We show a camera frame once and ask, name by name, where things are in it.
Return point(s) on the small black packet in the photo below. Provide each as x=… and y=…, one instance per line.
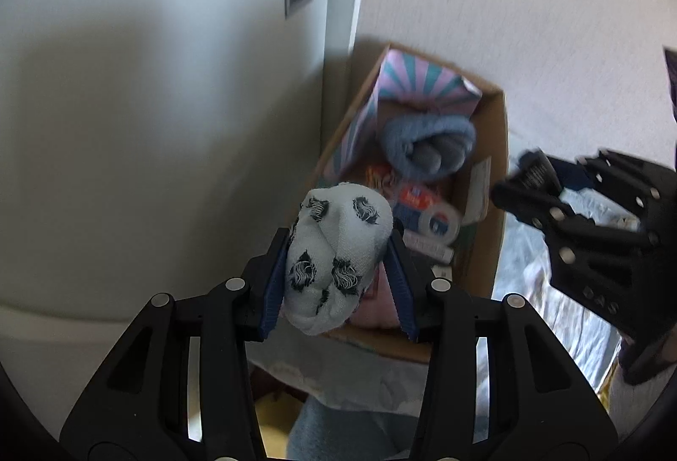
x=537, y=170

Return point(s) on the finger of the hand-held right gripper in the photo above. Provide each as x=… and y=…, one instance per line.
x=613, y=173
x=534, y=207

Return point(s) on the white tube pink label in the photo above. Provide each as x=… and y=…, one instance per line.
x=428, y=247

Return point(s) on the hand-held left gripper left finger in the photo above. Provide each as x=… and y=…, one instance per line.
x=272, y=281

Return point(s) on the blue red white packet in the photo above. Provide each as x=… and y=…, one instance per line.
x=415, y=199

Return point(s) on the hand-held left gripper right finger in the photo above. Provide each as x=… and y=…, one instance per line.
x=400, y=284

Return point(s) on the small white box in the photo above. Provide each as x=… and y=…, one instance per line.
x=476, y=196

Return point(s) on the white sock black print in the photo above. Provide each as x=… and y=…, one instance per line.
x=338, y=239

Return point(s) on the grey blue fuzzy plush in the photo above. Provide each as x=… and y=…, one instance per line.
x=402, y=138

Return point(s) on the pink folded cloth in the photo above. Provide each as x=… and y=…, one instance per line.
x=375, y=302

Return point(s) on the cardboard box pink striped flaps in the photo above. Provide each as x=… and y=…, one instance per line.
x=489, y=133

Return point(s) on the light blue fleece cloth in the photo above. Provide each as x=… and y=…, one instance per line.
x=344, y=434

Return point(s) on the white tape roll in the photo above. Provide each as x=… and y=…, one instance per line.
x=450, y=215

